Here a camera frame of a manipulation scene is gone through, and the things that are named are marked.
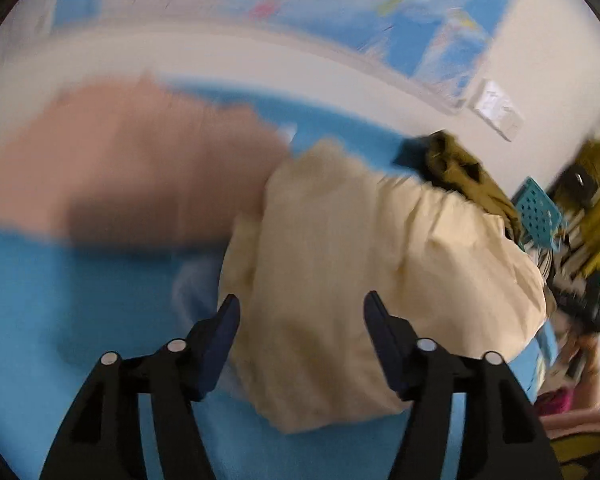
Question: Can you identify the cream beige jacket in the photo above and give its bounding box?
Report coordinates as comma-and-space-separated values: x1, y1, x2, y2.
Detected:
220, 140, 546, 434

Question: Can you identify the yellow hanging cardigan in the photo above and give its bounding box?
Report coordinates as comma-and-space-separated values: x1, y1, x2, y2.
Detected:
550, 138, 600, 280

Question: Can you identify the olive mustard garment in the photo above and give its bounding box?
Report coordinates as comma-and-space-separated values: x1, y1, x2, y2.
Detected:
425, 130, 522, 242

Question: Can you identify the white wall socket left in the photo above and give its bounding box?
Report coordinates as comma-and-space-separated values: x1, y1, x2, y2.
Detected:
469, 79, 524, 142

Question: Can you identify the black folded garment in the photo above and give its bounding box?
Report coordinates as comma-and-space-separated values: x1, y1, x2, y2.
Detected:
391, 136, 430, 180

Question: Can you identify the pink folded garment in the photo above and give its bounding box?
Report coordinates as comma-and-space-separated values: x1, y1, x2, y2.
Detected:
0, 79, 290, 249

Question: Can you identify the person's right hand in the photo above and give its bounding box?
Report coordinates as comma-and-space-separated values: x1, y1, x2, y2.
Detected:
556, 333, 600, 410

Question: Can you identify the teal perforated storage rack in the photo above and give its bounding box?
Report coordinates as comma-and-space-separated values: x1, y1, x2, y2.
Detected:
512, 177, 562, 252

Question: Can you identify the blue floral bed sheet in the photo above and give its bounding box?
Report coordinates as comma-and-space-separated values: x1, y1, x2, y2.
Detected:
0, 77, 545, 479

